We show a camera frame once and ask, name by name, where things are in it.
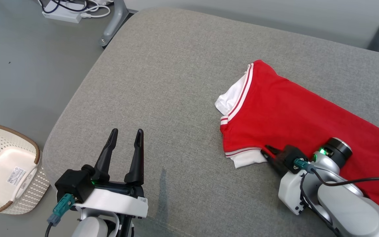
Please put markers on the red Bulls T-shirt white sleeves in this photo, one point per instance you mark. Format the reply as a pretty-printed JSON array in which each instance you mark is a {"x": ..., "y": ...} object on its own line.
[{"x": 291, "y": 112}]

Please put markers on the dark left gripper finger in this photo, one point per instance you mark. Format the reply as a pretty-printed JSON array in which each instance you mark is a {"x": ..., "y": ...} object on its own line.
[
  {"x": 137, "y": 161},
  {"x": 107, "y": 158}
]

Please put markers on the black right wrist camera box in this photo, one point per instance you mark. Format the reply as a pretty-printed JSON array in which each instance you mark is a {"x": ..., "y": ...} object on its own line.
[{"x": 290, "y": 156}]

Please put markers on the white power strip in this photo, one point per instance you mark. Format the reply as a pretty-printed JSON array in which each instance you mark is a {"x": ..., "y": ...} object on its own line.
[{"x": 61, "y": 13}]

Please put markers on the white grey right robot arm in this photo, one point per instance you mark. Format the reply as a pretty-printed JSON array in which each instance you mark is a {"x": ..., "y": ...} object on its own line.
[{"x": 350, "y": 207}]

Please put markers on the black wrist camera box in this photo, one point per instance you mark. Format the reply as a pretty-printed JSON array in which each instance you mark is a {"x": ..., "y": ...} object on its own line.
[
  {"x": 74, "y": 184},
  {"x": 290, "y": 156}
]

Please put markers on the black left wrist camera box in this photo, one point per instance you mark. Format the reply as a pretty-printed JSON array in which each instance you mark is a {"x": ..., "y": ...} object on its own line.
[{"x": 74, "y": 184}]

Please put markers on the white laundry basket brown rim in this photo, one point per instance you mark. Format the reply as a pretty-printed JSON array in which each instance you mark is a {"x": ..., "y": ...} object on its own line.
[{"x": 2, "y": 171}]

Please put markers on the grey metal stand leg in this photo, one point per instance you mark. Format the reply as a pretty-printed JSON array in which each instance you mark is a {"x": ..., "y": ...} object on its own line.
[{"x": 113, "y": 23}]

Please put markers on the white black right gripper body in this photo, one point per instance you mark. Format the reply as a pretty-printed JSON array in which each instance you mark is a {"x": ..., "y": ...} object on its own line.
[{"x": 290, "y": 192}]

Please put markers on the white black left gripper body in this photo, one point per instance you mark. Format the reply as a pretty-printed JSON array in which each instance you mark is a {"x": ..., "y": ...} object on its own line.
[{"x": 113, "y": 202}]

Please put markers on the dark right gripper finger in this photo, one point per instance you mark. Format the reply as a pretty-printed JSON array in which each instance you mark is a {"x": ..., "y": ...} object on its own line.
[
  {"x": 275, "y": 163},
  {"x": 273, "y": 149}
]

